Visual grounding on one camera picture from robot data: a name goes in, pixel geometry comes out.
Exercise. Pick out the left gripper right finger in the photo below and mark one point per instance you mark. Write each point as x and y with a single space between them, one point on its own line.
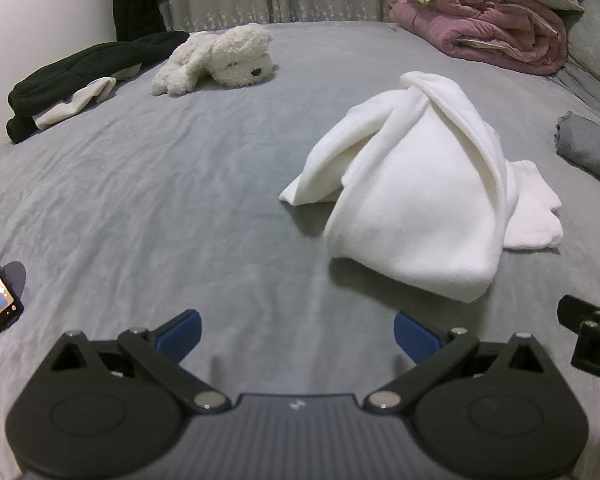
484 409

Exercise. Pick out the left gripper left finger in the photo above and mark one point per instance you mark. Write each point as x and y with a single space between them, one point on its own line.
106 408

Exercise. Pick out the white Pooh sweatshirt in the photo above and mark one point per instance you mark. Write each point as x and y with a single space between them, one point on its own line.
422 192

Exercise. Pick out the folded grey garment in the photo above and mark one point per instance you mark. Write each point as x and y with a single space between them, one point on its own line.
577 139

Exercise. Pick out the cream cloth under black garment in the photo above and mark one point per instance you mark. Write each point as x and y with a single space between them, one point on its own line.
93 93

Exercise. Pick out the black garment on bed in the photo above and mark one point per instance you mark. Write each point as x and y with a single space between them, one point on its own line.
51 84

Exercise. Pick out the folded mauve comforter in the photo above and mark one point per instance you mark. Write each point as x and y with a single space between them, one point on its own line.
520 35

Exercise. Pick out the white plush dog toy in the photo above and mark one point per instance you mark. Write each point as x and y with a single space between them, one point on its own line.
236 58

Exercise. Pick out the black hanging garment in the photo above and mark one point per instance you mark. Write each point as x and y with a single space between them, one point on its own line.
134 19

